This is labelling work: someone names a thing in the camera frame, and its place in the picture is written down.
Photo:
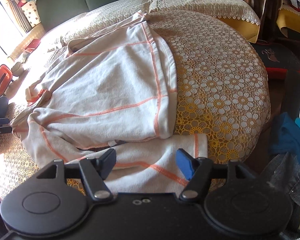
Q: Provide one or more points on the striped curtain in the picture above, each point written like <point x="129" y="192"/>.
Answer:
<point x="19" y="16"/>

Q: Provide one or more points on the floral lace table cover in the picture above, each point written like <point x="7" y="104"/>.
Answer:
<point x="222" y="91"/>

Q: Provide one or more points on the cream quilted sofa cover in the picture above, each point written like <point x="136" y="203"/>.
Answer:
<point x="236" y="13"/>

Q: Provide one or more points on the cream patterned cushion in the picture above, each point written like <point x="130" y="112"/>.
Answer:
<point x="31" y="12"/>

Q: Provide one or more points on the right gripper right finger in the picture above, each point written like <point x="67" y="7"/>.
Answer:
<point x="198" y="172"/>

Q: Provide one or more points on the blue clothes pile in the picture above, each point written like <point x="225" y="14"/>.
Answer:
<point x="285" y="136"/>

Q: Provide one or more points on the white garment orange stitching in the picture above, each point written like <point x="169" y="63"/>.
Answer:
<point x="116" y="89"/>

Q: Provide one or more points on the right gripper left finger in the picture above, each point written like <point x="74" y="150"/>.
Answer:
<point x="94" y="171"/>

